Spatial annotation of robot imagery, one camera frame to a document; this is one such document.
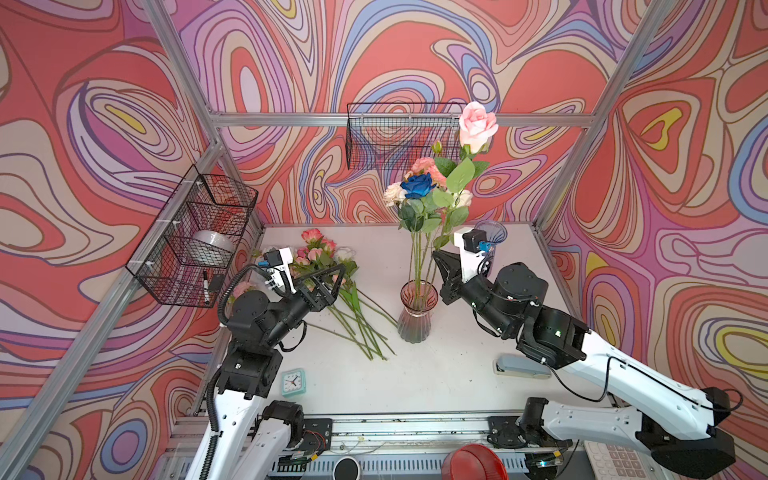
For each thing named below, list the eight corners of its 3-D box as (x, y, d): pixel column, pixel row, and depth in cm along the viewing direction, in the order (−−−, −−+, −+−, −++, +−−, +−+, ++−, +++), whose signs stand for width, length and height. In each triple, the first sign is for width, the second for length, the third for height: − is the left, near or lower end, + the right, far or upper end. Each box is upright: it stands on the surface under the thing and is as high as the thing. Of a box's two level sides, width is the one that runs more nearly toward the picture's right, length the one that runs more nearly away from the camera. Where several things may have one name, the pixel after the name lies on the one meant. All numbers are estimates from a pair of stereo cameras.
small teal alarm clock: (284, 398, 81) (281, 395, 79) (284, 374, 85) (281, 371, 83) (306, 392, 82) (304, 389, 80) (305, 369, 86) (303, 366, 84)
